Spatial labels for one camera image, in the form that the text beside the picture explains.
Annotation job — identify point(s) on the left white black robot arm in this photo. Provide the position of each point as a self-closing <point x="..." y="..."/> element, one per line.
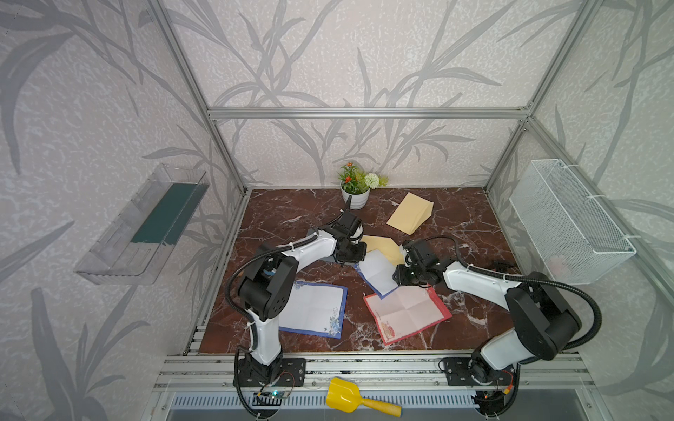
<point x="260" y="288"/>

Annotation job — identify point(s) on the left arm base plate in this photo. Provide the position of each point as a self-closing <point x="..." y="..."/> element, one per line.
<point x="286" y="372"/>

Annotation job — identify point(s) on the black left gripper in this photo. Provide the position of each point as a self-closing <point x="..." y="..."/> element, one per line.
<point x="362" y="247"/>

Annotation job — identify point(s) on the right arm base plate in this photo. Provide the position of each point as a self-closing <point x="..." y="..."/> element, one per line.
<point x="465" y="371"/>

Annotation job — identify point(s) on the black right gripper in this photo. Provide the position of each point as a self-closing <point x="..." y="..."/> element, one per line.
<point x="398" y="276"/>

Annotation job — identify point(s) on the cream yellow envelope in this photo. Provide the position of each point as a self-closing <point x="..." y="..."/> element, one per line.
<point x="386" y="246"/>
<point x="411" y="213"/>

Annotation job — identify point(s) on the blue bordered letter paper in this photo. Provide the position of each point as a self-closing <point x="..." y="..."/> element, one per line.
<point x="378" y="273"/>

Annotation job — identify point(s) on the grey-blue paper envelope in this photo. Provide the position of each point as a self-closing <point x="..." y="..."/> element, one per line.
<point x="324" y="247"/>

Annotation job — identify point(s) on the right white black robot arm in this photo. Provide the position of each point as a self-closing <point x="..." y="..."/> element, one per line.
<point x="548" y="317"/>

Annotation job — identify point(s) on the white wire mesh basket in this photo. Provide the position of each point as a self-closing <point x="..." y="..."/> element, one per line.
<point x="575" y="237"/>

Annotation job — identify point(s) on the green circuit board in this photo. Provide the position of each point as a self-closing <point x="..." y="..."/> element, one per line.
<point x="272" y="397"/>

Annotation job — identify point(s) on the red bordered pink letter paper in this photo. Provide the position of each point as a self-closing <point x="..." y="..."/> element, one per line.
<point x="405" y="312"/>

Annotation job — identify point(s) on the artificial flower plant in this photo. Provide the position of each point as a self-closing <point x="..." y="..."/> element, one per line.
<point x="355" y="181"/>

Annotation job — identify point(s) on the clear acrylic wall shelf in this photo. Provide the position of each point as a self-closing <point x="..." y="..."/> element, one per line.
<point x="134" y="249"/>

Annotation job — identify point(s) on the white ribbed flower pot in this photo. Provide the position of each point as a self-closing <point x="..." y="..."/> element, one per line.
<point x="356" y="201"/>

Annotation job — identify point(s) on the yellow plastic scoop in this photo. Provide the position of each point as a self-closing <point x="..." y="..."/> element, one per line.
<point x="345" y="396"/>

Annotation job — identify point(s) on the blue floral letter paper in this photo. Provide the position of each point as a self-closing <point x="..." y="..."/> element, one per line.
<point x="315" y="309"/>

